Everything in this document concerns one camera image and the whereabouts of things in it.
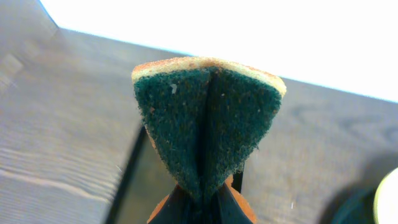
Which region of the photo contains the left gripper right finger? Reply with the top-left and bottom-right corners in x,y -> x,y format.
214,184 -> 252,224

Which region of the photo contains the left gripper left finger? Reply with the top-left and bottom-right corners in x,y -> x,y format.
148,185 -> 202,224

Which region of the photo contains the green yellow sponge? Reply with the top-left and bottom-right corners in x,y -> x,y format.
131,56 -> 287,224

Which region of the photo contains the light green plate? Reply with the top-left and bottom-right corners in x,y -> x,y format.
373,169 -> 398,224

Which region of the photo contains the black rectangular water tray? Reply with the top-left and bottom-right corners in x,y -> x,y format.
104,126 -> 244,224

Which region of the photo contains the black round tray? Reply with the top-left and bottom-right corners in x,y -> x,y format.
330,188 -> 376,224

